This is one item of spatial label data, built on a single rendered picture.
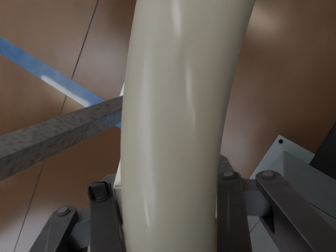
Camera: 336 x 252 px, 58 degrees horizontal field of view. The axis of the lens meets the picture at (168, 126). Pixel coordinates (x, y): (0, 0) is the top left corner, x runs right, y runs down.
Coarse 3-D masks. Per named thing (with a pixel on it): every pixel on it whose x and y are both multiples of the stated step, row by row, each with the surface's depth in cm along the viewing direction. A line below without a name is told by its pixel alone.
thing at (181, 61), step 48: (144, 0) 7; (192, 0) 7; (240, 0) 7; (144, 48) 7; (192, 48) 7; (240, 48) 8; (144, 96) 7; (192, 96) 7; (144, 144) 8; (192, 144) 8; (144, 192) 8; (192, 192) 8; (144, 240) 9; (192, 240) 9
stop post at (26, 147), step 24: (120, 96) 139; (48, 120) 96; (72, 120) 102; (96, 120) 111; (120, 120) 133; (0, 144) 77; (24, 144) 81; (48, 144) 89; (72, 144) 102; (0, 168) 74; (24, 168) 83
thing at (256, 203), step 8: (224, 160) 18; (224, 168) 17; (232, 168) 17; (248, 184) 15; (248, 192) 15; (256, 192) 15; (248, 200) 15; (256, 200) 15; (264, 200) 15; (248, 208) 15; (256, 208) 15; (264, 208) 15
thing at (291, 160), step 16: (272, 144) 135; (288, 144) 132; (272, 160) 136; (288, 160) 124; (304, 160) 132; (288, 176) 109; (304, 176) 116; (320, 176) 124; (304, 192) 102; (320, 192) 109; (320, 208) 97; (256, 224) 104; (256, 240) 93; (272, 240) 80
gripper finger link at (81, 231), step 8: (112, 176) 19; (112, 184) 18; (88, 208) 16; (80, 216) 15; (88, 216) 15; (120, 216) 16; (80, 224) 15; (88, 224) 15; (120, 224) 16; (72, 232) 15; (80, 232) 15; (88, 232) 15; (72, 240) 15; (80, 240) 15; (88, 240) 15; (72, 248) 15; (80, 248) 15
